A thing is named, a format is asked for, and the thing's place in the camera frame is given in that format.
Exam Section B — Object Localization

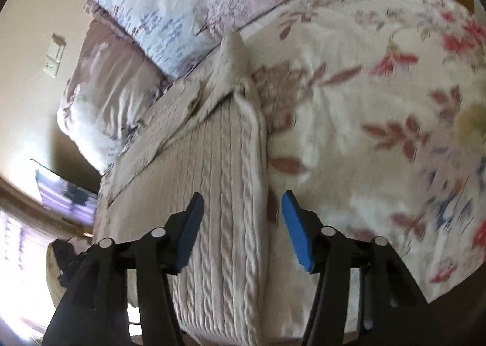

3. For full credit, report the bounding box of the cream cable-knit sweater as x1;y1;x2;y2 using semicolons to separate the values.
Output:
93;33;272;346

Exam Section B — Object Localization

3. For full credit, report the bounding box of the mauve floral pillow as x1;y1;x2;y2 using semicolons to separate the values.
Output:
57;15;173;175

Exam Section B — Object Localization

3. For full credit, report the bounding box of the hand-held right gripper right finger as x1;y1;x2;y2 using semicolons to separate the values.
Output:
281;190;443;346

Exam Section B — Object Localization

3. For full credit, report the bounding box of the floral bed blanket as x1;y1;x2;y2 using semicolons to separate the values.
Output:
235;0;486;305

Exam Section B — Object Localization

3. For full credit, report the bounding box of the pink floral pillow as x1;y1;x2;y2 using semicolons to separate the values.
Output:
84;0;359;79

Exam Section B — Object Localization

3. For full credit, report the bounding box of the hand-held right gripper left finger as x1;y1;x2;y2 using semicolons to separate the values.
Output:
42;192;205;346

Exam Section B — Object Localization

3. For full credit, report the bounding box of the white wall switch plate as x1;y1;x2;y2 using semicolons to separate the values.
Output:
43;33;67;78

